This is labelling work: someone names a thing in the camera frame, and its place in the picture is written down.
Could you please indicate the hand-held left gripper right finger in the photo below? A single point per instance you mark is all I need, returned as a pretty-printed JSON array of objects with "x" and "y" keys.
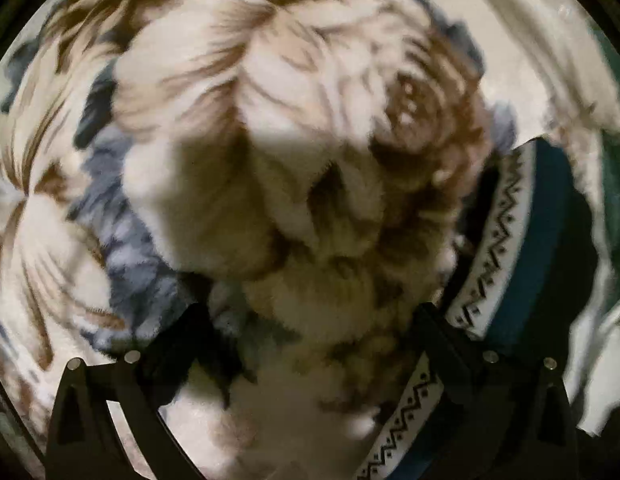
[{"x": 452, "y": 360}]

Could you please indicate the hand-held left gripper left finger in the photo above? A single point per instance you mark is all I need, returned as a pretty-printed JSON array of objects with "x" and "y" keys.
[{"x": 169, "y": 365}]

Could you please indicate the striped knit sweater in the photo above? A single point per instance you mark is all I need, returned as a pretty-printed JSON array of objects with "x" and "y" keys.
[{"x": 540, "y": 240}]

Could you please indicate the white cloth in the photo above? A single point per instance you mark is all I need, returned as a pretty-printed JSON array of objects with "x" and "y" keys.
[{"x": 592, "y": 360}]

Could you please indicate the floral bed blanket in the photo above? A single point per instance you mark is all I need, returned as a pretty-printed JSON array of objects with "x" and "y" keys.
[{"x": 239, "y": 110}]

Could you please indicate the beige pants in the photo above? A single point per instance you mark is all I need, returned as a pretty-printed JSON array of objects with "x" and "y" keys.
[{"x": 540, "y": 35}]

